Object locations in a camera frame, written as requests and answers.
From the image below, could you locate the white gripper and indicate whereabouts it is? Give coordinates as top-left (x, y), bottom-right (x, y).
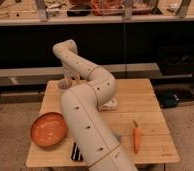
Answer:
top-left (62, 64), bottom-right (80, 88)

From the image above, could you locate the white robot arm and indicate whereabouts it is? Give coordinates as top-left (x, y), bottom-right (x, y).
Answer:
top-left (53, 40), bottom-right (138, 171)

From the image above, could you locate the beige round object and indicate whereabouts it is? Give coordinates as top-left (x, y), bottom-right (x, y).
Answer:
top-left (58, 79), bottom-right (68, 89)

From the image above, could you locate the orange bowl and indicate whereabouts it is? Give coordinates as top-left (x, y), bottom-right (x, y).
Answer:
top-left (30, 112), bottom-right (68, 148)

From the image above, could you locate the wooden table board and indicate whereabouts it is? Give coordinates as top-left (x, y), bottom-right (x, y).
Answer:
top-left (26, 79), bottom-right (180, 168)

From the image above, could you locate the black striped object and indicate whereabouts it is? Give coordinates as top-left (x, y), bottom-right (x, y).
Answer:
top-left (71, 143), bottom-right (83, 162)

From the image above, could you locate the orange carrot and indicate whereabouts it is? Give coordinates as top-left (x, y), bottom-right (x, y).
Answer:
top-left (133, 122), bottom-right (142, 153)

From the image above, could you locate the long workbench shelf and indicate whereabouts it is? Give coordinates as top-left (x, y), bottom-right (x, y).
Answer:
top-left (0, 0), bottom-right (194, 26)

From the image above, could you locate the black bag on floor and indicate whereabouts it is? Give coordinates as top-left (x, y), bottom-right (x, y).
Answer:
top-left (156, 91), bottom-right (179, 108)

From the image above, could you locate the orange cable bundle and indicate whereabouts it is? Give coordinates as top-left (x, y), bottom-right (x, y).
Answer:
top-left (90, 0), bottom-right (125, 17)

